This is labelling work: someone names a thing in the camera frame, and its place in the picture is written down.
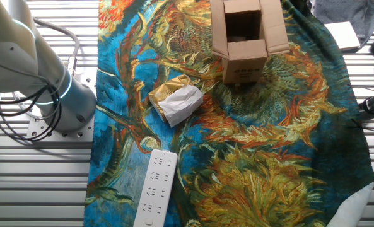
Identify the large cardboard box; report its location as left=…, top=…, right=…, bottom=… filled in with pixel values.
left=209, top=0, right=291, bottom=85

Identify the white flat box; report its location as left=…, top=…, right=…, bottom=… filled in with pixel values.
left=324, top=21, right=361, bottom=52

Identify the dark grey cloth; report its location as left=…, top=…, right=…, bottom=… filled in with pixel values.
left=312, top=0, right=374, bottom=53

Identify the gold tissue pack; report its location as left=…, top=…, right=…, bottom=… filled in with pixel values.
left=148, top=74, right=204, bottom=129

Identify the black cable bundle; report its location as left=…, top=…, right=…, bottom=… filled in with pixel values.
left=0, top=83, right=63, bottom=143

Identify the thick grey robot cable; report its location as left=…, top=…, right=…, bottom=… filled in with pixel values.
left=33, top=18, right=81, bottom=77

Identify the sunflower painting tablecloth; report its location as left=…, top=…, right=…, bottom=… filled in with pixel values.
left=83, top=0, right=374, bottom=227

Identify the white power strip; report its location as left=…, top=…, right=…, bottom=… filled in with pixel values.
left=132, top=149, right=178, bottom=227

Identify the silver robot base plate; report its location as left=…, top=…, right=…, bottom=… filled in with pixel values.
left=26, top=67, right=98, bottom=141

